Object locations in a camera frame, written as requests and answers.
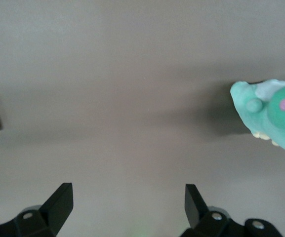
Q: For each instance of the green dinosaur plush toy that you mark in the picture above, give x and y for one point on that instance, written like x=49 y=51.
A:
x=268 y=116

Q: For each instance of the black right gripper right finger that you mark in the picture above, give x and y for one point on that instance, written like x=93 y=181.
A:
x=194 y=209

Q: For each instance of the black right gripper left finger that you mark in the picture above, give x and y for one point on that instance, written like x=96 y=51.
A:
x=58 y=207

